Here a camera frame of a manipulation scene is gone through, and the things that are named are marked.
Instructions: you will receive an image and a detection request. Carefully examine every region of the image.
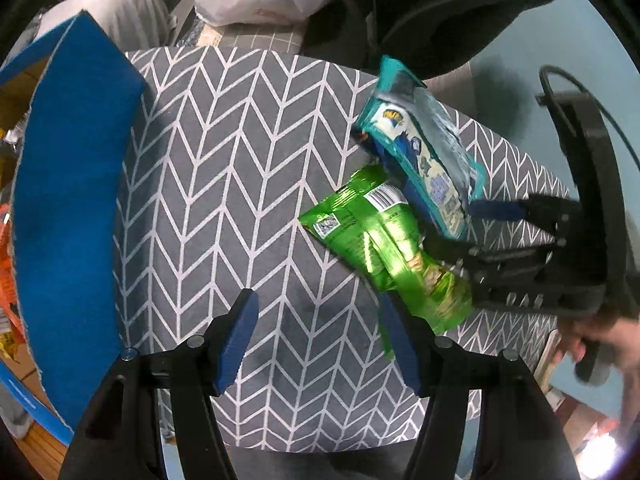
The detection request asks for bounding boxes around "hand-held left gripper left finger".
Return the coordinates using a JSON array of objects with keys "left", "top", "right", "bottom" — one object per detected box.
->
[{"left": 57, "top": 287, "right": 261, "bottom": 480}]

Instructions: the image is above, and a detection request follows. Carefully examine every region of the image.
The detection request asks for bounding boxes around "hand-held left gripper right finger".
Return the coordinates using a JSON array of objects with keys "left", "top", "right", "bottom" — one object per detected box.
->
[{"left": 377, "top": 290, "right": 583, "bottom": 480}]

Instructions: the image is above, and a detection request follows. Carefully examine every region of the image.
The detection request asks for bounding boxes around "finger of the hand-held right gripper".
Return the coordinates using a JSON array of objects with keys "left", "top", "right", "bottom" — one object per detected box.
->
[
  {"left": 465, "top": 194, "right": 571, "bottom": 233},
  {"left": 425, "top": 236, "right": 553, "bottom": 288}
]

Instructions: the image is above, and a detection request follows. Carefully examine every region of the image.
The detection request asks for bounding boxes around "teal snack packet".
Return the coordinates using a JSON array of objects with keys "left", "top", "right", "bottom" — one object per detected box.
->
[{"left": 350, "top": 55, "right": 485, "bottom": 240}]

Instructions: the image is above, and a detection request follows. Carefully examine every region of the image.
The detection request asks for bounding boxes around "green snack packet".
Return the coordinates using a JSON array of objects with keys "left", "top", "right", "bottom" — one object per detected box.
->
[{"left": 298, "top": 164, "right": 475, "bottom": 337}]

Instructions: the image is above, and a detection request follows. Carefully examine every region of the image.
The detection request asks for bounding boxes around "blue cardboard box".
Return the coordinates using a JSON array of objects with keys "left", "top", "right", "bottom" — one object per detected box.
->
[{"left": 0, "top": 12, "right": 149, "bottom": 447}]

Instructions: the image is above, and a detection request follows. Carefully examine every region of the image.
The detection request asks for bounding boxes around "person's right hand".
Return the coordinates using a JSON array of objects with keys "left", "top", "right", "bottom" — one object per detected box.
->
[{"left": 551, "top": 305, "right": 640, "bottom": 411}]

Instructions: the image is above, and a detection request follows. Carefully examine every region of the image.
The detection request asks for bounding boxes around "grey herringbone tablecloth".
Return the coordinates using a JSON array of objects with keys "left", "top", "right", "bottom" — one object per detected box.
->
[{"left": 112, "top": 46, "right": 574, "bottom": 454}]

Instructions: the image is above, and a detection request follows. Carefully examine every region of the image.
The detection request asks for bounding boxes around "black office chair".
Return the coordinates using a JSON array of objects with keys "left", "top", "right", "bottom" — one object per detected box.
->
[{"left": 304, "top": 0, "right": 567, "bottom": 81}]

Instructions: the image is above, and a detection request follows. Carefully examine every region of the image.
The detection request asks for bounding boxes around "grey grid-pattern mat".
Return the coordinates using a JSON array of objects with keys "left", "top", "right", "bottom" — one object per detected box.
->
[{"left": 181, "top": 19, "right": 307, "bottom": 54}]

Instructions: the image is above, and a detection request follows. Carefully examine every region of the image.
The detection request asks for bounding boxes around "grey pillow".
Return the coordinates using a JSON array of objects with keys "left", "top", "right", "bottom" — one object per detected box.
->
[{"left": 30, "top": 0, "right": 177, "bottom": 56}]

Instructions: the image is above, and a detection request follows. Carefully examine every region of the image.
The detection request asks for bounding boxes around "black cable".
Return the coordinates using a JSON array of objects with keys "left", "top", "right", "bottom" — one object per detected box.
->
[{"left": 538, "top": 64, "right": 640, "bottom": 161}]

